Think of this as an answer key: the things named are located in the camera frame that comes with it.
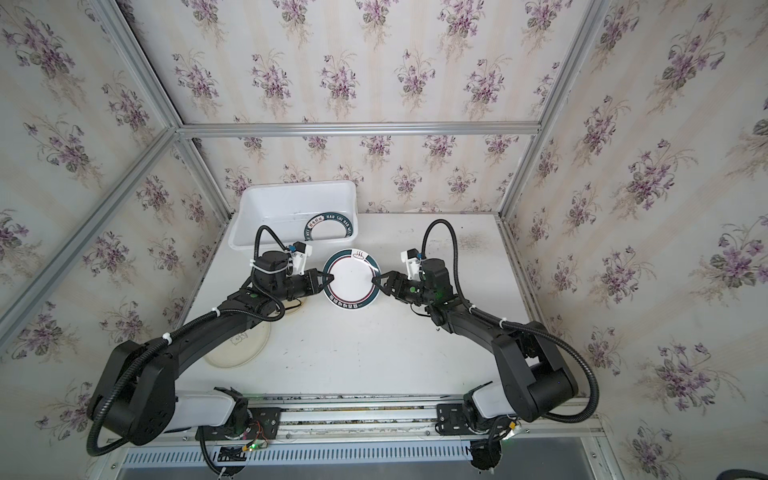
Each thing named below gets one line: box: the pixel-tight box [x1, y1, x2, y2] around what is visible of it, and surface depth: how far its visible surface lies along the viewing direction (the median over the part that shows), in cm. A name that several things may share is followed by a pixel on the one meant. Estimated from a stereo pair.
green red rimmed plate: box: [323, 248, 382, 311], surface depth 86 cm
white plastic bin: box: [228, 180, 359, 252], surface depth 114 cm
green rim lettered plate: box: [304, 211, 353, 241], surface depth 113 cm
